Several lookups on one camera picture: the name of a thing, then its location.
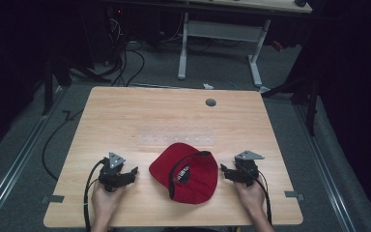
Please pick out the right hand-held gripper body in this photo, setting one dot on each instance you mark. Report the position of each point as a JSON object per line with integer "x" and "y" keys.
{"x": 247, "y": 169}

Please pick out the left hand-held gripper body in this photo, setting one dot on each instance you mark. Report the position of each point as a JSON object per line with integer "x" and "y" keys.
{"x": 112, "y": 174}

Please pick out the red baseball cap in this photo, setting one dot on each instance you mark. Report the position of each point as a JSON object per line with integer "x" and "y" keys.
{"x": 193, "y": 180}

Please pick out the person's left hand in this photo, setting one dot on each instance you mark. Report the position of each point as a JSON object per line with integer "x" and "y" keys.
{"x": 104, "y": 203}

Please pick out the person's right hand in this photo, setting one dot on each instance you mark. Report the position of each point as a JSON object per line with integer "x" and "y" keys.
{"x": 251, "y": 199}

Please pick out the grey tape piece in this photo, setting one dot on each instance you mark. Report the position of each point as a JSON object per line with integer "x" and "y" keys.
{"x": 53, "y": 199}
{"x": 293, "y": 195}

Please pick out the clear dotted strip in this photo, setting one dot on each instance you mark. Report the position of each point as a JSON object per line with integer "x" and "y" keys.
{"x": 177, "y": 137}

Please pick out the white paper scrap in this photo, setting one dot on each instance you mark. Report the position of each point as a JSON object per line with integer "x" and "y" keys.
{"x": 208, "y": 86}

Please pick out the black metal stand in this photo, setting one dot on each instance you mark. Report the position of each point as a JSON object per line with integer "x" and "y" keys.
{"x": 50, "y": 83}
{"x": 309, "y": 96}

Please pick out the light wooden desk top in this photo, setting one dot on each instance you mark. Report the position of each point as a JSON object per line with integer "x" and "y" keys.
{"x": 254, "y": 5}

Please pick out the metal floor rail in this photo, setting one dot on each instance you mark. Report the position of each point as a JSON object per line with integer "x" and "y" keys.
{"x": 16, "y": 161}
{"x": 325, "y": 167}

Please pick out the white metal desk frame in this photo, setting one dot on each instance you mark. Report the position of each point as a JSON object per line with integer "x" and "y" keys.
{"x": 225, "y": 31}

